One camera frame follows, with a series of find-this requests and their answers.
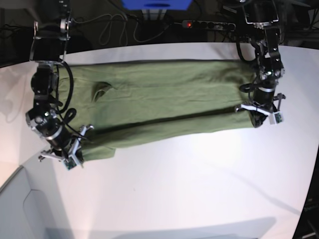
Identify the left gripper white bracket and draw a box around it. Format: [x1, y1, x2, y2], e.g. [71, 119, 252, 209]
[234, 84, 287, 128]

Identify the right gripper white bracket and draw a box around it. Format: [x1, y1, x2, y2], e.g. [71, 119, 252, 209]
[38, 124, 94, 170]

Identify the green T-shirt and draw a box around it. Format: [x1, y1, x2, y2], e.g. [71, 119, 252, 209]
[70, 61, 254, 161]

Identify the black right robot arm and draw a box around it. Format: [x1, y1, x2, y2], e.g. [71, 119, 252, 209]
[25, 0, 92, 170]

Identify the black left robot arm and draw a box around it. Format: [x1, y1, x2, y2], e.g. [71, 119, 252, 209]
[236, 0, 285, 128]

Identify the blue box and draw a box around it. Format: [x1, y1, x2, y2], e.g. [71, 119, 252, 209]
[122, 0, 192, 10]

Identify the black power strip red switch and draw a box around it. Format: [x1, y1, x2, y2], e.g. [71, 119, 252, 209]
[181, 20, 236, 32]

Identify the grey coiled cable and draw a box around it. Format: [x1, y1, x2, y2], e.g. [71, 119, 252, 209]
[74, 12, 172, 46]

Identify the aluminium profile post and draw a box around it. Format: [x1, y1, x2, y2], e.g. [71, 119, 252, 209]
[142, 9, 166, 21]

